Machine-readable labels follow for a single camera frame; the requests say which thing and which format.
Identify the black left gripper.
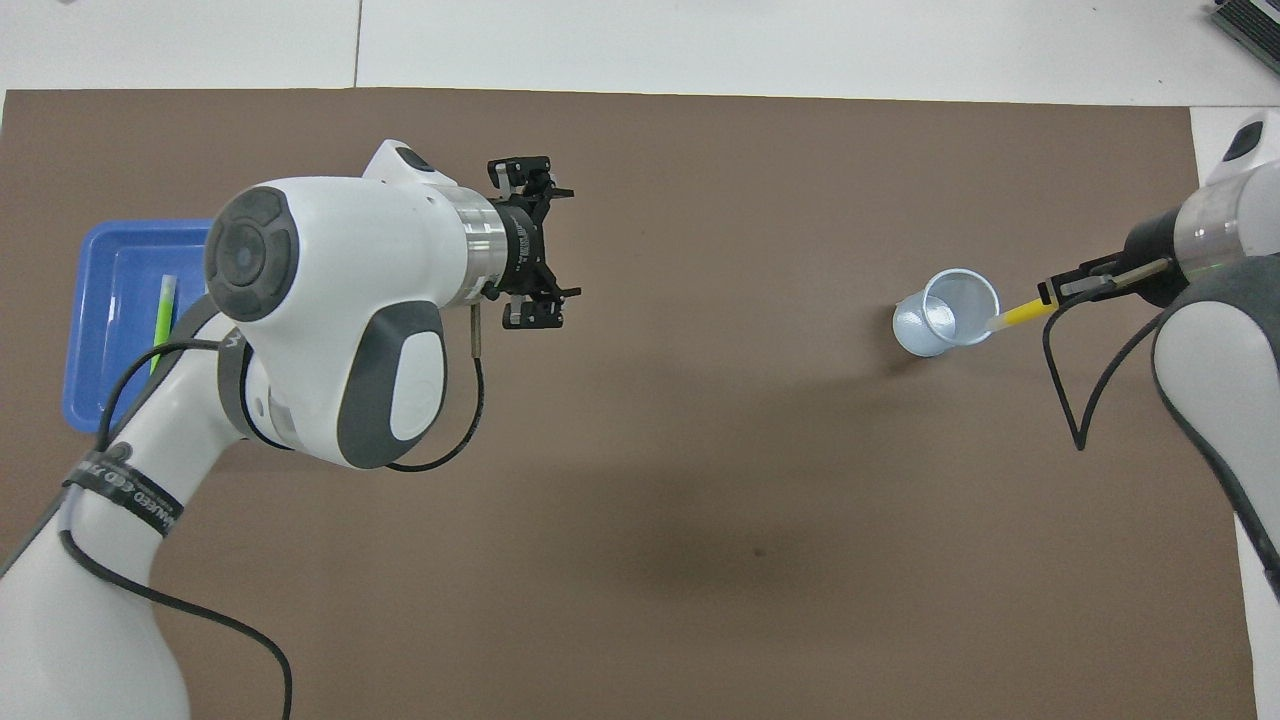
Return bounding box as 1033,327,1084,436
488,157,583,329

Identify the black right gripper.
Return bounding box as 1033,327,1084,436
1038,212,1193,309

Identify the yellow pen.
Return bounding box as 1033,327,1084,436
985,297,1058,334

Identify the green pen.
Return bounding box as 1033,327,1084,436
150,275,178,376

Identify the translucent plastic cup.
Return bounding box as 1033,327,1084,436
892,268,1001,358

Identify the brown table mat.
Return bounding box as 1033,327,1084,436
0,88,1259,720

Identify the grey ribbed device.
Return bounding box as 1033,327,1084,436
1212,0,1280,73

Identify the blue plastic tray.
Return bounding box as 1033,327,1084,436
62,220,216,434

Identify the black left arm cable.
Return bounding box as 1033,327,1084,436
58,300,488,720

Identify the black velcro cable strap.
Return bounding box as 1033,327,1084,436
65,450,186,538

